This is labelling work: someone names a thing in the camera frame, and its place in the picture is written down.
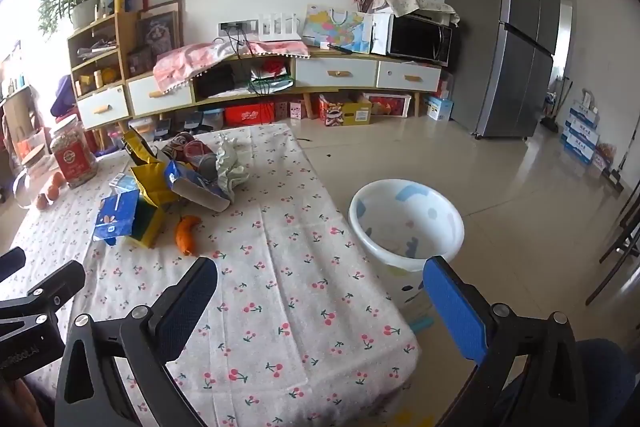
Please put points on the green white bag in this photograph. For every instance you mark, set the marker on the green white bag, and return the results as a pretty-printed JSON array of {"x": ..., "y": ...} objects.
[{"x": 272, "y": 84}]

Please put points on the patterned cloth cover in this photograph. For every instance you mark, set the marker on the patterned cloth cover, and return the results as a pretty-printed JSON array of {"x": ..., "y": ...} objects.
[{"x": 415, "y": 4}]

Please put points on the floor mop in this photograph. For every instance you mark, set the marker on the floor mop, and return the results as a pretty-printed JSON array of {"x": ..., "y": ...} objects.
[{"x": 614, "y": 177}]

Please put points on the wall socket strip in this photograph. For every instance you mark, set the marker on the wall socket strip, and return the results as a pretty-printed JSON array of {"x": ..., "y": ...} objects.
[{"x": 237, "y": 27}]

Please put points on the grey refrigerator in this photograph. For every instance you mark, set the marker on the grey refrigerator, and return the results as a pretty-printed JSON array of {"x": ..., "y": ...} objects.
[{"x": 500, "y": 57}]

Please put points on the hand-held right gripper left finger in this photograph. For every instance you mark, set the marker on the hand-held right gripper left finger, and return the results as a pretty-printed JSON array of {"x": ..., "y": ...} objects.
[{"x": 192, "y": 302}]

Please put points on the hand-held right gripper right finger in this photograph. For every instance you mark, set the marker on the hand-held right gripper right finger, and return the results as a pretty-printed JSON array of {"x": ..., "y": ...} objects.
[{"x": 455, "y": 312}]

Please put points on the purple cloth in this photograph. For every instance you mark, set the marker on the purple cloth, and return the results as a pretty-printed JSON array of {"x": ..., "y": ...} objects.
[{"x": 64, "y": 99}]

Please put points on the broom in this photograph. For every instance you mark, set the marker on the broom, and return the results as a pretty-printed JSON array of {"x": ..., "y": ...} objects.
[{"x": 552, "y": 117}]

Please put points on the flat blue white carton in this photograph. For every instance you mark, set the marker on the flat blue white carton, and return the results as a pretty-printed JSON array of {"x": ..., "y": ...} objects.
[{"x": 115, "y": 214}]

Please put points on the small pale blue carton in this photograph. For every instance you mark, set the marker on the small pale blue carton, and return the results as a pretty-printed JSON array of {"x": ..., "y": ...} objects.
[{"x": 123, "y": 183}]

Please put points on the cherry print tablecloth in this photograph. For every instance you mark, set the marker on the cherry print tablecloth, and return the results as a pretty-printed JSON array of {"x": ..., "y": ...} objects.
[{"x": 300, "y": 307}]

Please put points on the wooden cabinet with white drawers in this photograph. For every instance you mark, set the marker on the wooden cabinet with white drawers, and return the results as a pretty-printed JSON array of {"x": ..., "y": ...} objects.
[{"x": 330, "y": 74}]

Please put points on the framed picture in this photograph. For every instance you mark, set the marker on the framed picture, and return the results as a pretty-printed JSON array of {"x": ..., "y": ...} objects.
[{"x": 160, "y": 32}]

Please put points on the teal storage box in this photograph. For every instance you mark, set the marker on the teal storage box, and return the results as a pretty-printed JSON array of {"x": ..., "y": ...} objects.
[{"x": 210, "y": 119}]

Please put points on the small blue box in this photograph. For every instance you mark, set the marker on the small blue box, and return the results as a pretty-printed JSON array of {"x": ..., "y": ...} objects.
[{"x": 440, "y": 108}]

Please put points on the red picture gift box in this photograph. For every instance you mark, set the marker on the red picture gift box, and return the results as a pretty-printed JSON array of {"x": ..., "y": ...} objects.
[{"x": 390, "y": 104}]

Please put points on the red printed snack bag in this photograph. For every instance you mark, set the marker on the red printed snack bag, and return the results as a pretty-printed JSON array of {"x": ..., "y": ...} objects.
[{"x": 182, "y": 146}]

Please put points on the yellow green box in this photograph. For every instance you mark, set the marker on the yellow green box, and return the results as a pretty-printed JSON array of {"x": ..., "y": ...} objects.
[{"x": 147, "y": 224}]

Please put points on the slim blue milk carton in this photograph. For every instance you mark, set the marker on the slim blue milk carton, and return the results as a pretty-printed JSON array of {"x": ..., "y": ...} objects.
[{"x": 200, "y": 189}]

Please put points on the gold black snack bag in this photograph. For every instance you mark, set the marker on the gold black snack bag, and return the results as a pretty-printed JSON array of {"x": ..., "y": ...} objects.
[{"x": 139, "y": 147}]

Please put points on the yellow snack packet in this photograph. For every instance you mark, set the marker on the yellow snack packet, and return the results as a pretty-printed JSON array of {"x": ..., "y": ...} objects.
[{"x": 150, "y": 182}]

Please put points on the black microwave oven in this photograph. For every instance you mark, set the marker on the black microwave oven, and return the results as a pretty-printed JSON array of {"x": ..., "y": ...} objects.
[{"x": 420, "y": 39}]

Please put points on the red cardboard box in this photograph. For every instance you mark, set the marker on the red cardboard box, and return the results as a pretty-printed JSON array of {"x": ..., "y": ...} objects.
[{"x": 250, "y": 114}]

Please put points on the clear jar with red label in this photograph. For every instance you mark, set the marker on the clear jar with red label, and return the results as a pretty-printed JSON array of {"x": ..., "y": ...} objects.
[{"x": 72, "y": 157}]

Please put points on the lion print cardboard box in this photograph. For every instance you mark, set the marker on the lion print cardboard box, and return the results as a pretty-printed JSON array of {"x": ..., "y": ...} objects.
[{"x": 345, "y": 112}]

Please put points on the pink patterned box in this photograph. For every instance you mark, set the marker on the pink patterned box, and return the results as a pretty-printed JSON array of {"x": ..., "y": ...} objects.
[
  {"x": 283, "y": 110},
  {"x": 298, "y": 109}
]

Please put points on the blue white carton box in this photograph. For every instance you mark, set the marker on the blue white carton box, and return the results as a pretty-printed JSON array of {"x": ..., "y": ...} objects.
[
  {"x": 581, "y": 133},
  {"x": 577, "y": 152},
  {"x": 585, "y": 116}
]

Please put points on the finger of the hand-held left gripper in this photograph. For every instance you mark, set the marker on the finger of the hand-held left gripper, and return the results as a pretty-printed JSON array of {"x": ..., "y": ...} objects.
[
  {"x": 60, "y": 282},
  {"x": 12, "y": 263}
]

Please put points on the pink cloth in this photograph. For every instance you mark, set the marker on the pink cloth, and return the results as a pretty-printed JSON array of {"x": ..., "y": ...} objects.
[{"x": 190, "y": 59}]

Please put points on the map printed bag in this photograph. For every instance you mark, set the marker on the map printed bag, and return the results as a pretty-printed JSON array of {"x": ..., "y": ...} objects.
[{"x": 335, "y": 29}]

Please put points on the glass jar with wooden lid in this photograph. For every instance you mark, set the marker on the glass jar with wooden lid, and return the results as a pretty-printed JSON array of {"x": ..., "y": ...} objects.
[{"x": 35, "y": 162}]

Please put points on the white plastic basin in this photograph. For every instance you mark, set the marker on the white plastic basin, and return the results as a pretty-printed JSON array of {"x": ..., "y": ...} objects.
[{"x": 400, "y": 227}]

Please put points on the white slatted rack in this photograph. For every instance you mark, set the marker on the white slatted rack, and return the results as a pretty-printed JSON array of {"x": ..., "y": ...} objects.
[{"x": 279, "y": 29}]

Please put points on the crumpled pale paper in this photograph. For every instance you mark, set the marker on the crumpled pale paper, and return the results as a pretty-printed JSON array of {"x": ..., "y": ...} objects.
[{"x": 231, "y": 167}]

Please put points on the brown cardboard box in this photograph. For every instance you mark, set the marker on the brown cardboard box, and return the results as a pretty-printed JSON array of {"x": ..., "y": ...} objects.
[{"x": 20, "y": 127}]

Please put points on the person's leg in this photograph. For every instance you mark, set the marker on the person's leg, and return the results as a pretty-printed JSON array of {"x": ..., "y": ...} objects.
[{"x": 600, "y": 382}]

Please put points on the dark metal can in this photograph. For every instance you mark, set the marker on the dark metal can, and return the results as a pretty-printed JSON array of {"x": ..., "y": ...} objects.
[{"x": 206, "y": 167}]

